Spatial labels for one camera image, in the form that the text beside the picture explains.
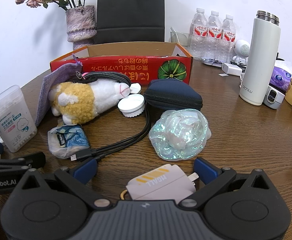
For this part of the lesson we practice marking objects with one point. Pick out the small purple tray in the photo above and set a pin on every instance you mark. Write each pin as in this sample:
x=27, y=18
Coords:
x=210, y=61

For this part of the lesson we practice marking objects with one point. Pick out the navy zipper pouch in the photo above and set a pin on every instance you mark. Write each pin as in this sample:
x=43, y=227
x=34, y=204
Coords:
x=173, y=92

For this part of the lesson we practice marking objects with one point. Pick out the red cardboard box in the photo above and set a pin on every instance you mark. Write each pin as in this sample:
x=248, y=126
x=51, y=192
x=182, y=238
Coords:
x=106, y=67

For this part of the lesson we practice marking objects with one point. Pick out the black paper bag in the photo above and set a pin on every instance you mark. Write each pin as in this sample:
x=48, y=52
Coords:
x=131, y=7

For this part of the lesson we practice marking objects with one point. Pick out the purple ceramic vase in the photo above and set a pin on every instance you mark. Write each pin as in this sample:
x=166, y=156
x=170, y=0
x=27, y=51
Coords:
x=81, y=25

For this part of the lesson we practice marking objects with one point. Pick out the small white paper square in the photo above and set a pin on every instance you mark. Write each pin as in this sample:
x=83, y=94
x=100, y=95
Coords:
x=223, y=74

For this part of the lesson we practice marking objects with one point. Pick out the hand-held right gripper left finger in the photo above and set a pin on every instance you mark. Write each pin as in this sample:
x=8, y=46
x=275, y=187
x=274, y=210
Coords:
x=86, y=169

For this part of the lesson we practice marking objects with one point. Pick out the iridescent plastic scrunchie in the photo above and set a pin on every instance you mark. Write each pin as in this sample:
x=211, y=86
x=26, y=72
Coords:
x=180, y=135

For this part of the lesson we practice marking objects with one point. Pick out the purple tissue pack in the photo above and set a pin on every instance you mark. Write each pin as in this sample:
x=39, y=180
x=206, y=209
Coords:
x=282, y=77

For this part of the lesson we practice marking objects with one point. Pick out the clear water bottle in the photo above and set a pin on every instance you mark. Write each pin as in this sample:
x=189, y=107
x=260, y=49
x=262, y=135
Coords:
x=228, y=38
x=215, y=37
x=199, y=35

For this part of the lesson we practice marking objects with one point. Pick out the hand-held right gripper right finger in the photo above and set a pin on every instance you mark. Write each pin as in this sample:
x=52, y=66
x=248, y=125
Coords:
x=205, y=172

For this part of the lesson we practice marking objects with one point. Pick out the white grey device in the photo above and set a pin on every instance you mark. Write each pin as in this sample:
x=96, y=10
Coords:
x=274, y=97

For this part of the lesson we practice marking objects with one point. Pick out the clear glass cup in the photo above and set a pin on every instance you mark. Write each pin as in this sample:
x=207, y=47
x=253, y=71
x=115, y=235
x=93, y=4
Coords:
x=182, y=38

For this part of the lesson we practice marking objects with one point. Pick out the white charger with yellow stripes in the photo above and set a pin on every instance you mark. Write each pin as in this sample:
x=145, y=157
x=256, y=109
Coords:
x=160, y=182

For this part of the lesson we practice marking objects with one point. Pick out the small white robot camera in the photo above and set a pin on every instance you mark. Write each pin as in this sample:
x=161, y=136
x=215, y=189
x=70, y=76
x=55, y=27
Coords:
x=242, y=48

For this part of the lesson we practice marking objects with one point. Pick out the blue tissue pack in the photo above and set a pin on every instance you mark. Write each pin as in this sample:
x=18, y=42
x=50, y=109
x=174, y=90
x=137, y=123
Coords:
x=71, y=137

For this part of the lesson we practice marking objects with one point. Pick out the white thermos bottle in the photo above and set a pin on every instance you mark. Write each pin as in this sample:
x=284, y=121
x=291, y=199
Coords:
x=259, y=62

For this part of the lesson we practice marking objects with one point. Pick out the purple cloth pouch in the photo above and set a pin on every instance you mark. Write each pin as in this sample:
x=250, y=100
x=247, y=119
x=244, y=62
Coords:
x=44, y=92

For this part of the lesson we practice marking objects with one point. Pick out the brown wooden desktop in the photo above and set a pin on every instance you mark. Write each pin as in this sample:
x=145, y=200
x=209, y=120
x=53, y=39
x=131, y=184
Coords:
x=235, y=135

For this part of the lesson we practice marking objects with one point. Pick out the white plastic lid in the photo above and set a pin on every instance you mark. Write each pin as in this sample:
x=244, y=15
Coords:
x=131, y=105

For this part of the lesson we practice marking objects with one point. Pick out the white and yellow plush toy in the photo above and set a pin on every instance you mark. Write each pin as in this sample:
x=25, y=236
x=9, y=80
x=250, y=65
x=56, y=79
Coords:
x=81, y=100

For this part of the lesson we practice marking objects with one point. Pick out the cotton swab box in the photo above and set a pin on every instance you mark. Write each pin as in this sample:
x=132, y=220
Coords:
x=11, y=120

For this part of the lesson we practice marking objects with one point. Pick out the white power adapter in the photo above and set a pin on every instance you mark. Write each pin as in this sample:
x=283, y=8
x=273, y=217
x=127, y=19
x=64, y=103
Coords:
x=232, y=69

